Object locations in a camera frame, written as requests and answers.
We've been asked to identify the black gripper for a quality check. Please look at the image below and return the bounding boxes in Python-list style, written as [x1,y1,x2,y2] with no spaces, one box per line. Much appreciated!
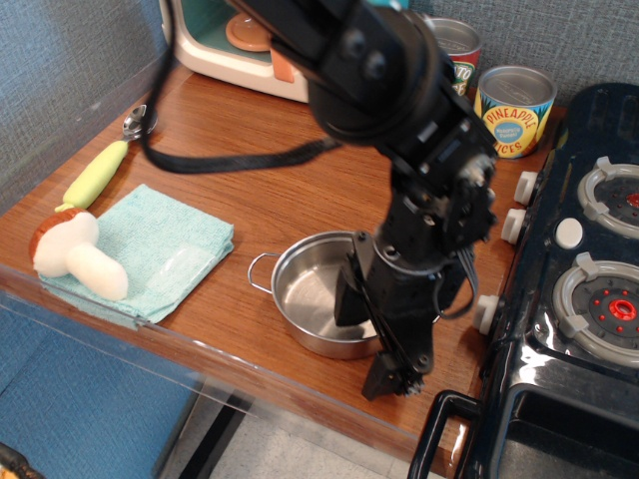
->
[333,232,469,401]

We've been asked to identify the stainless steel pot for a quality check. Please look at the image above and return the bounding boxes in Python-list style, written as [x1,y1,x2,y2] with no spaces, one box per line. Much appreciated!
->
[247,230,445,361]

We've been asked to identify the clear acrylic barrier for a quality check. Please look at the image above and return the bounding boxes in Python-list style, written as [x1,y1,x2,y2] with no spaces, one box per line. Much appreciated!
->
[1,73,426,460]

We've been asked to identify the spoon with yellow handle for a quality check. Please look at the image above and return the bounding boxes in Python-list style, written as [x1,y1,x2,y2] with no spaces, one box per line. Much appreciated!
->
[55,105,158,213]

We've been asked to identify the tomato sauce can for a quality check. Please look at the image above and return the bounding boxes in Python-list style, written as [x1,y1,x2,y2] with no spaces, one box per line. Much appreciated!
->
[426,17,482,96]

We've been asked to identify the plush white mushroom toy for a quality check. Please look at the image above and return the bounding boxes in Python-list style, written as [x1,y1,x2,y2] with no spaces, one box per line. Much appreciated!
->
[29,208,129,301]

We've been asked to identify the black toy stove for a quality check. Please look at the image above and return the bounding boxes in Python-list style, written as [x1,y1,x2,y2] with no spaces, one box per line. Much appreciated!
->
[408,83,638,478]

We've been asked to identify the black braided cable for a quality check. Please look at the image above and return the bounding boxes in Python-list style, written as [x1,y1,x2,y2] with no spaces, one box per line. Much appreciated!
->
[137,0,345,176]

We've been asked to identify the toy microwave teal cream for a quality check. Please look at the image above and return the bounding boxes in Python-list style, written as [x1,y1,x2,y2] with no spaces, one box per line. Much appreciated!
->
[160,1,308,103]

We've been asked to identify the teal folded cloth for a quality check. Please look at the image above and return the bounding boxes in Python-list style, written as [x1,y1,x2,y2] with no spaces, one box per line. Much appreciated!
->
[41,185,234,326]

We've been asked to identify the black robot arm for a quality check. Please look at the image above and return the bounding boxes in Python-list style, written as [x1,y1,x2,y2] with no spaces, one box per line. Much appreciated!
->
[237,1,496,400]

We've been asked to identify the pineapple slices can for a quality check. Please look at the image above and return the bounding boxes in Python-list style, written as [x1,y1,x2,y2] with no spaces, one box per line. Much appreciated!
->
[474,66,557,159]

